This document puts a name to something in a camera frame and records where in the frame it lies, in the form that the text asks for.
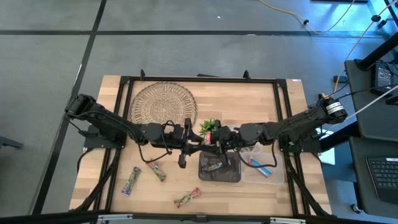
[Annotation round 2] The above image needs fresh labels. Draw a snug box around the white cable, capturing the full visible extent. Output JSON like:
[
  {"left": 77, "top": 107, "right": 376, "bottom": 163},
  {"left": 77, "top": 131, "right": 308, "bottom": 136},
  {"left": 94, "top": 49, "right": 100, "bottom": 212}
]
[{"left": 341, "top": 92, "right": 398, "bottom": 123}]

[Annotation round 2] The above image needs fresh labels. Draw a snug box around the colourful granola bar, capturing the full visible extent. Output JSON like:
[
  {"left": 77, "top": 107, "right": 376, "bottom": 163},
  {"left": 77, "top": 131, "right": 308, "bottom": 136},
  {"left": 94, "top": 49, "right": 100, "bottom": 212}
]
[{"left": 201, "top": 161, "right": 225, "bottom": 173}]

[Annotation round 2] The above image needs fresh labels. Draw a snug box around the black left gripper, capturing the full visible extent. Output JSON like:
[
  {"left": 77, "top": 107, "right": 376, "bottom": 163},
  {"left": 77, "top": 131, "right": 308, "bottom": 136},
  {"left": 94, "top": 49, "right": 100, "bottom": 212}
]
[{"left": 169, "top": 118, "right": 218, "bottom": 169}]

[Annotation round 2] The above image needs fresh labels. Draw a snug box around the black side desk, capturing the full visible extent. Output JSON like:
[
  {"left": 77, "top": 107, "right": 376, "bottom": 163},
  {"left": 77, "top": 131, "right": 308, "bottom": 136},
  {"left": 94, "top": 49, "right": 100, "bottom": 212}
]
[
  {"left": 348, "top": 136, "right": 398, "bottom": 218},
  {"left": 343, "top": 58, "right": 398, "bottom": 143}
]

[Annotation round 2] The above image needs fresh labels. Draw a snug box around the black power adapter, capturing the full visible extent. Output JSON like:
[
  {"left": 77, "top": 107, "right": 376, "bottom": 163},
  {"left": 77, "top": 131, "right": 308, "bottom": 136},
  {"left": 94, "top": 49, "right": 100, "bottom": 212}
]
[{"left": 370, "top": 63, "right": 395, "bottom": 96}]

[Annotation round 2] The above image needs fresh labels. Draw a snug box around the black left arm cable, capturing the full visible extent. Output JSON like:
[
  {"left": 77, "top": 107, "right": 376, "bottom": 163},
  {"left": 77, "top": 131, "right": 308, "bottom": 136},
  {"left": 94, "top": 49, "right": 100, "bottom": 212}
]
[{"left": 137, "top": 119, "right": 175, "bottom": 164}]

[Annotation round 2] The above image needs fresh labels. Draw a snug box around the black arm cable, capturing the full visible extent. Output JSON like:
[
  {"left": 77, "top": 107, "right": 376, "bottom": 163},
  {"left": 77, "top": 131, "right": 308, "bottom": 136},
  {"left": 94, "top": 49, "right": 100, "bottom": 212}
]
[
  {"left": 137, "top": 119, "right": 175, "bottom": 164},
  {"left": 236, "top": 141, "right": 278, "bottom": 169}
]

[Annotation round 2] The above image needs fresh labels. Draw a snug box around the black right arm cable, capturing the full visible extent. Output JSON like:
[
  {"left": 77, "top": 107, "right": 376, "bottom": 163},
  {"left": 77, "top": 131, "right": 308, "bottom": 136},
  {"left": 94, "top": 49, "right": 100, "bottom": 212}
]
[{"left": 236, "top": 141, "right": 278, "bottom": 169}]

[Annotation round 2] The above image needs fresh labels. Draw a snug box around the dark grey furniture leg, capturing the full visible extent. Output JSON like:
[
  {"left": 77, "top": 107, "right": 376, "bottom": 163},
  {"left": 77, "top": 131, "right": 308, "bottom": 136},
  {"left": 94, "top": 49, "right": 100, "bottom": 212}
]
[{"left": 0, "top": 136, "right": 25, "bottom": 150}]

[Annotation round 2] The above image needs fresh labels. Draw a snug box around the clear plastic bin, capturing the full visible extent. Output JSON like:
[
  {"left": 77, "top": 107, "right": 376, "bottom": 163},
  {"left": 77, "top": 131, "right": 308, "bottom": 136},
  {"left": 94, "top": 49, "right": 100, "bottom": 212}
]
[{"left": 241, "top": 151, "right": 285, "bottom": 186}]

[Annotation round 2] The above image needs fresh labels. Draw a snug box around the black keyboard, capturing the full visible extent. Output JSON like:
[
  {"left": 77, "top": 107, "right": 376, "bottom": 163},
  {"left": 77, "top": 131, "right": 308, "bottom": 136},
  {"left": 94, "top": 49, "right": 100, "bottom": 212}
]
[{"left": 366, "top": 157, "right": 398, "bottom": 205}]

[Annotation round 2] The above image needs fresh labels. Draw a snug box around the black metal table frame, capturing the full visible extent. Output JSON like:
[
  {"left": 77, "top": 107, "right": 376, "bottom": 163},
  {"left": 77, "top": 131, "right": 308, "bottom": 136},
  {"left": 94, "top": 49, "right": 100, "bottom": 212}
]
[{"left": 68, "top": 68, "right": 332, "bottom": 218}]

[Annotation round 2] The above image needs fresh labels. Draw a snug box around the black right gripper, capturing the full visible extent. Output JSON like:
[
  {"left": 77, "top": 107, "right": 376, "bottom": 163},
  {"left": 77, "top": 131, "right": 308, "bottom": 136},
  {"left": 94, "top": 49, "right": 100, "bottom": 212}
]
[{"left": 210, "top": 119, "right": 242, "bottom": 166}]

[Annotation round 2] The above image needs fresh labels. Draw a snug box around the small green potted plant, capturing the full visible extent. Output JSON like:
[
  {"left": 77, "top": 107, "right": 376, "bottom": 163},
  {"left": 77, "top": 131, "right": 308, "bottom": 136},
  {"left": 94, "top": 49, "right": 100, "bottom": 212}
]
[{"left": 198, "top": 118, "right": 218, "bottom": 138}]

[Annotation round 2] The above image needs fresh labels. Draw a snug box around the round woven placemat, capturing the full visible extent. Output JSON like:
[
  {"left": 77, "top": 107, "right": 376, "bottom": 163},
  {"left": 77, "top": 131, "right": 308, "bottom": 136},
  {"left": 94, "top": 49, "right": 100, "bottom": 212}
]
[{"left": 128, "top": 81, "right": 199, "bottom": 128}]

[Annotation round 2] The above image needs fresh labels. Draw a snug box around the black pole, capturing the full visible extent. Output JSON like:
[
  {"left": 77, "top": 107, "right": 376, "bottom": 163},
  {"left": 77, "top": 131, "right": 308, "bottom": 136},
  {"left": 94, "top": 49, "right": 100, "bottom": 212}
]
[{"left": 356, "top": 30, "right": 398, "bottom": 72}]

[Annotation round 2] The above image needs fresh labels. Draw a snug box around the dark grey plastic bin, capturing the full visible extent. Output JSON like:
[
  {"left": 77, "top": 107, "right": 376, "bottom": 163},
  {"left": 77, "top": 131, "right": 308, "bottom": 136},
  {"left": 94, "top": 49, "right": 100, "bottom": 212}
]
[{"left": 198, "top": 151, "right": 242, "bottom": 184}]

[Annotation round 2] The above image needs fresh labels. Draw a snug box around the red Quaker granola bar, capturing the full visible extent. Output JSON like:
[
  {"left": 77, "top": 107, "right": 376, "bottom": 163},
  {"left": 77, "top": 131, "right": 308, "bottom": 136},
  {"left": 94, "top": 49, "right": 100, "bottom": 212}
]
[{"left": 173, "top": 187, "right": 202, "bottom": 209}]

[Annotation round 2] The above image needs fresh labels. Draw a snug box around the black crossbar with silver brackets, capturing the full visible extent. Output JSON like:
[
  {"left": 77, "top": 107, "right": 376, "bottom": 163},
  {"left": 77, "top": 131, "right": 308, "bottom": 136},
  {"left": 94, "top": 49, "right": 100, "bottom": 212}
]
[{"left": 0, "top": 210, "right": 398, "bottom": 224}]

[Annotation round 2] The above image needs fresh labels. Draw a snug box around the yellow floor cable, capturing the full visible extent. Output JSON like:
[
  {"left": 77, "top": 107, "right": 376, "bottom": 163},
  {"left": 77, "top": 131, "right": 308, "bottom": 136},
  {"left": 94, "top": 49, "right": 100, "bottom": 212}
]
[{"left": 259, "top": 0, "right": 357, "bottom": 35}]

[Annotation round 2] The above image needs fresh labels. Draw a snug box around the yellow hanging cable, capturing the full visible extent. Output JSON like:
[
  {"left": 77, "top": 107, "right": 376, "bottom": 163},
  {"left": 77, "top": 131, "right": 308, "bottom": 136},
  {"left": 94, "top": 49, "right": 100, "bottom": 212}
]
[{"left": 333, "top": 5, "right": 398, "bottom": 94}]

